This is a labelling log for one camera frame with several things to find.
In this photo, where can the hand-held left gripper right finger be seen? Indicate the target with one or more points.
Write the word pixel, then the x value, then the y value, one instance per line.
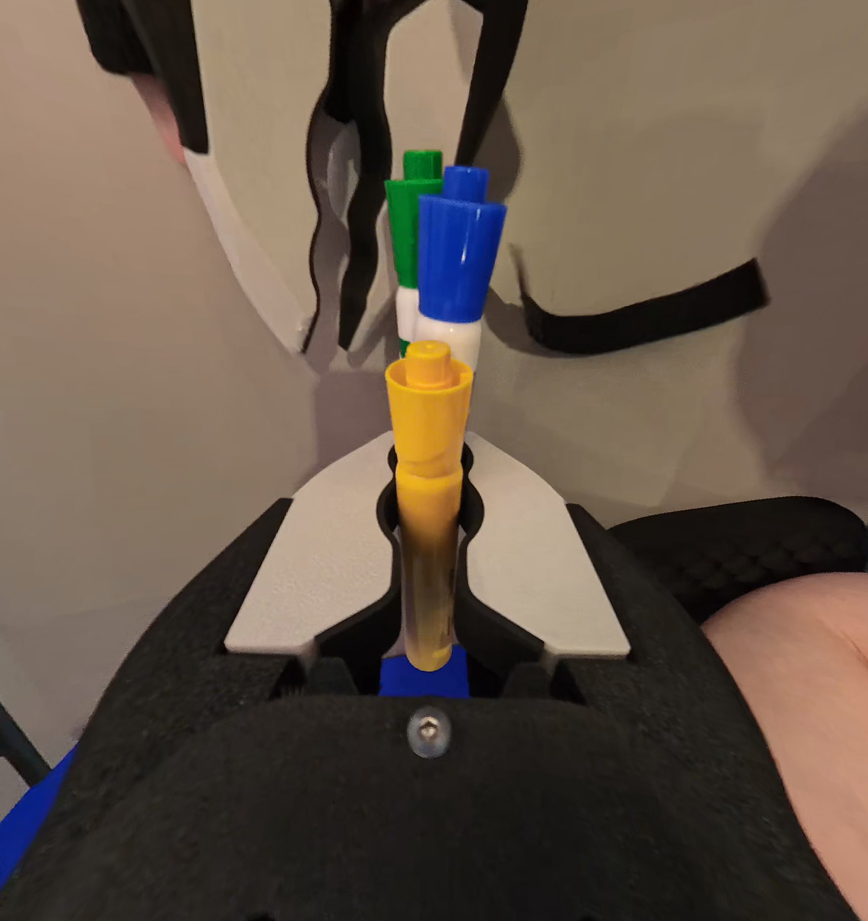
pixel 542 568

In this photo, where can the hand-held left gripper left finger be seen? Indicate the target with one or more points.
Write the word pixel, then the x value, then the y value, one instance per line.
pixel 319 568

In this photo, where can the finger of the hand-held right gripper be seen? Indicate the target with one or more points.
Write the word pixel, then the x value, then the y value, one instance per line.
pixel 366 244
pixel 261 216

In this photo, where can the green dry erase marker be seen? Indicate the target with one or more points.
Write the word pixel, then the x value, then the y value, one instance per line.
pixel 404 230

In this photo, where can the blue dry erase marker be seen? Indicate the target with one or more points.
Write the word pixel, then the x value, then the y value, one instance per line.
pixel 459 259

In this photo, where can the yellow highlighter marker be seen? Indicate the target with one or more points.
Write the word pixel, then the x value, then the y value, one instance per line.
pixel 427 432

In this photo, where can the black elbow rest pad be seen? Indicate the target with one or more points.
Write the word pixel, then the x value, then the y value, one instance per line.
pixel 750 547

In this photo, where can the person's left forearm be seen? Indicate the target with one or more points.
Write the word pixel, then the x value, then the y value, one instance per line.
pixel 822 719

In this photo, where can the large blue plastic bin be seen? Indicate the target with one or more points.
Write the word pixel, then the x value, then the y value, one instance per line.
pixel 9 863

